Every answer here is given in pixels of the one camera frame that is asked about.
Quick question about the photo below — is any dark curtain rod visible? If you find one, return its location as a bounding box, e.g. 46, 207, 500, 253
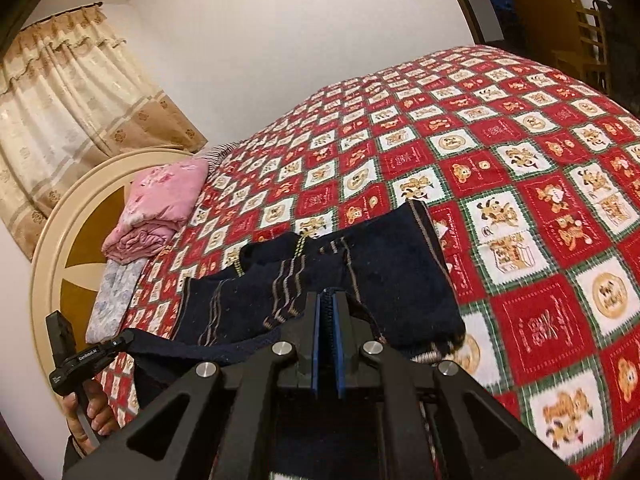
20, 2, 106, 31

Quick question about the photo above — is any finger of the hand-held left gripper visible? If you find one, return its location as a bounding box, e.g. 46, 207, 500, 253
106, 328, 136, 357

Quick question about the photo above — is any pale floral pillow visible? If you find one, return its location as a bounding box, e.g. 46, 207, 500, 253
85, 257, 146, 344

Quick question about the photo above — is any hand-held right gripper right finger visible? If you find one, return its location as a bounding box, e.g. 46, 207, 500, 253
331, 288, 579, 480

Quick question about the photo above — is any beige patterned curtain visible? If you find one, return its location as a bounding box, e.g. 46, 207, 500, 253
0, 2, 209, 262

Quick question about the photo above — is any red checkered cartoon bedspread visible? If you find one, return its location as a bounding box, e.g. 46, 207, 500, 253
107, 44, 640, 480

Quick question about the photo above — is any navy patterned knit sweater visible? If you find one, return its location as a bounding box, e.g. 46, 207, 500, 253
131, 199, 469, 480

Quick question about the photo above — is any wooden chair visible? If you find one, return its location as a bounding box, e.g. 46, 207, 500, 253
552, 5, 614, 97

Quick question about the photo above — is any pink folded quilt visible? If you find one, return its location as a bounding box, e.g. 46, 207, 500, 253
102, 158, 211, 264

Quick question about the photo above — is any cream and brown headboard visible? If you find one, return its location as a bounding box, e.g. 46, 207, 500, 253
27, 147, 209, 362

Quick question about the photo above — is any person's left hand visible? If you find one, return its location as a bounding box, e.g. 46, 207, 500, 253
62, 376, 121, 461

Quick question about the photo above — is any striped pillow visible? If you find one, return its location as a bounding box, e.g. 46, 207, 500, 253
197, 140, 246, 171

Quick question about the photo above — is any dark wooden door frame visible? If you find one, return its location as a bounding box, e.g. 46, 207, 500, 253
435, 0, 507, 47

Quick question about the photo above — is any brown wooden door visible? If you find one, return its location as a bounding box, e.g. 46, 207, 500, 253
492, 0, 587, 69

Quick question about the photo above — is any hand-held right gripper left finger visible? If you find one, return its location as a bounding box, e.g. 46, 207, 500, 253
62, 290, 333, 480

